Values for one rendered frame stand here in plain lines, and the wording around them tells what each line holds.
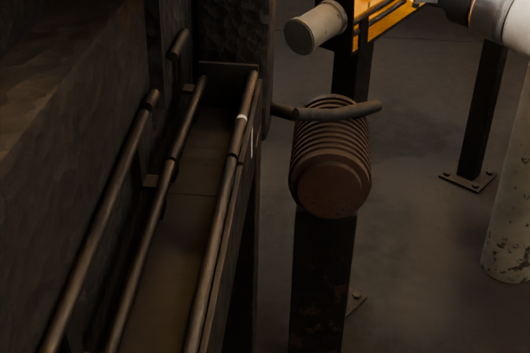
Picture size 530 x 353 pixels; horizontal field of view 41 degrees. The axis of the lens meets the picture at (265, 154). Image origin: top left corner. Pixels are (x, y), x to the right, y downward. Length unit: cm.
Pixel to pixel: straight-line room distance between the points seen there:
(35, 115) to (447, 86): 216
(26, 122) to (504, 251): 134
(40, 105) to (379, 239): 136
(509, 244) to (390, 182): 45
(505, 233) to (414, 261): 22
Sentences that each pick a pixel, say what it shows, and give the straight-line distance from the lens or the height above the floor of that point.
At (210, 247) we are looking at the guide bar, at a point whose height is 70.
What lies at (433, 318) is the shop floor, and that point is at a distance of 158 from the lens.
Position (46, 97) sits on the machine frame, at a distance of 48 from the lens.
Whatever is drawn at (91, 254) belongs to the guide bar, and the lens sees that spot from 55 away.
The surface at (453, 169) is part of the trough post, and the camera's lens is 205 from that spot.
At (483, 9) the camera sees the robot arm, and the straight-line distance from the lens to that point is 106.
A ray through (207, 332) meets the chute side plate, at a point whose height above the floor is 68.
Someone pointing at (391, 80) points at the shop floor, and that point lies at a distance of 252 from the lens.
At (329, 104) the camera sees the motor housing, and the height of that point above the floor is 53.
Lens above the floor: 109
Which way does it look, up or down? 32 degrees down
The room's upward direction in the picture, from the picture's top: 2 degrees clockwise
